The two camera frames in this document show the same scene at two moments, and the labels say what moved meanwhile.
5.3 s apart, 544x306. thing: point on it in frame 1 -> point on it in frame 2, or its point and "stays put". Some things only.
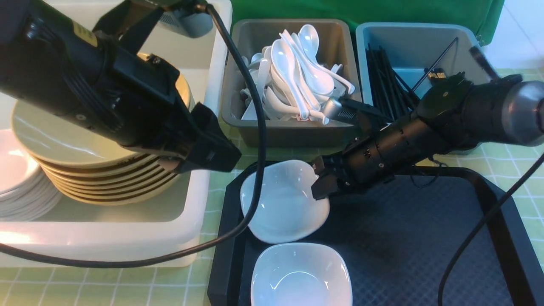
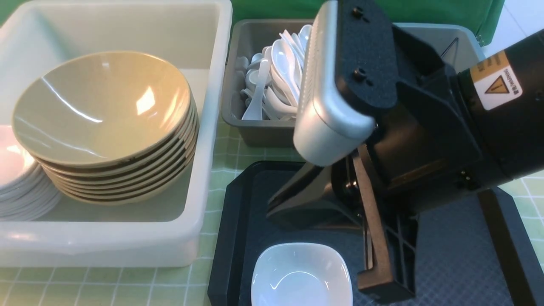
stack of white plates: [26, 193] stays put
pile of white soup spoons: [293, 83] stays put
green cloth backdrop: [483, 16] stays put
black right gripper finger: [324, 186] -> [393, 237]
